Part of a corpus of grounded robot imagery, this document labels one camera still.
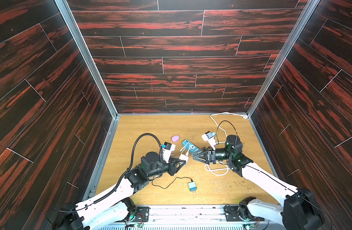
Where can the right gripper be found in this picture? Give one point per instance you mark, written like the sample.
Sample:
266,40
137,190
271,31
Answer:
209,155

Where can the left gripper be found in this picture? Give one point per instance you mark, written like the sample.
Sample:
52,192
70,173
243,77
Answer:
171,168

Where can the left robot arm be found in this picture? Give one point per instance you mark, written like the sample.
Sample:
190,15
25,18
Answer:
115,204

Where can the teal power strip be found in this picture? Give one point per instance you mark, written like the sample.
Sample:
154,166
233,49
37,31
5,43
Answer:
187,145

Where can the teal USB charger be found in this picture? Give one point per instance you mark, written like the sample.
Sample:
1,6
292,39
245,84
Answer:
192,186

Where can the pink earbud case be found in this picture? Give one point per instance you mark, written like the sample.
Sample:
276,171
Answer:
175,138

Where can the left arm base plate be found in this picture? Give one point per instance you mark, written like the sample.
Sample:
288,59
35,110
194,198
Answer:
141,215

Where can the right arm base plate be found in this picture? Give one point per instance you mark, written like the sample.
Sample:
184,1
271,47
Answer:
237,213

